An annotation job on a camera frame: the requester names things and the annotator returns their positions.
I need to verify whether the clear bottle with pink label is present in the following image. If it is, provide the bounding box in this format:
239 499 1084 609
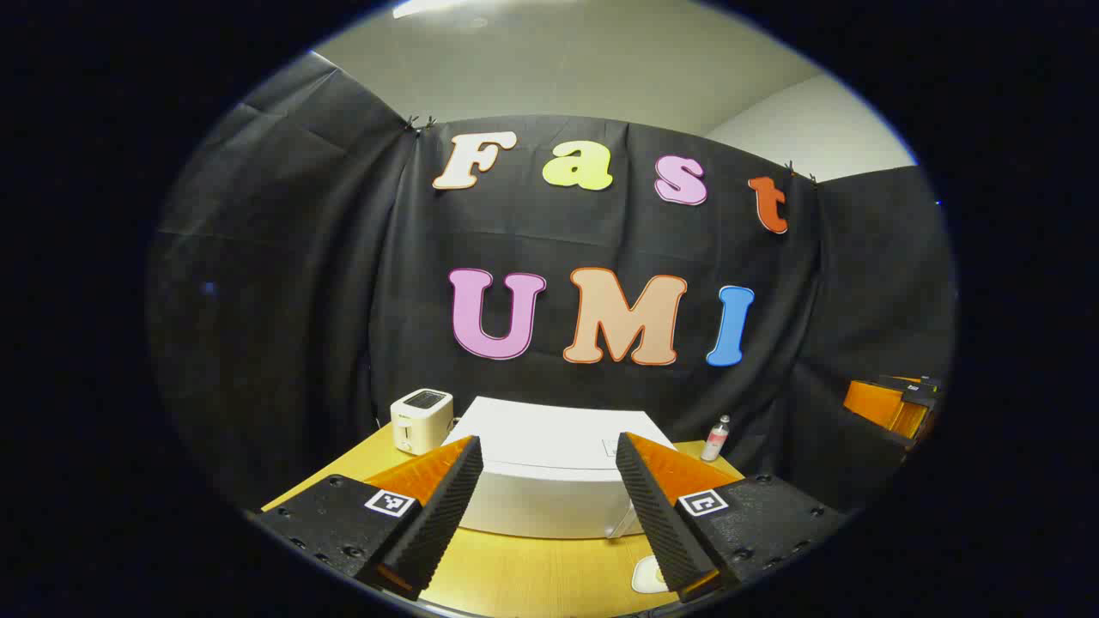
701 415 732 463

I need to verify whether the cream toaster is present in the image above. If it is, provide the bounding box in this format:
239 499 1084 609
390 388 455 456

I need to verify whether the black backdrop cloth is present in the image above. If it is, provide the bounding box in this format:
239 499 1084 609
146 50 958 516

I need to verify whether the white microwave oven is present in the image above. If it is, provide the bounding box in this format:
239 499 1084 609
445 396 681 540

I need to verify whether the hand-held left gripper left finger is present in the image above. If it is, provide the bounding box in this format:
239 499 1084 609
252 435 484 601

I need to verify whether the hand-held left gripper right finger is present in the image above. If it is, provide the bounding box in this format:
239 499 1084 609
615 432 848 603

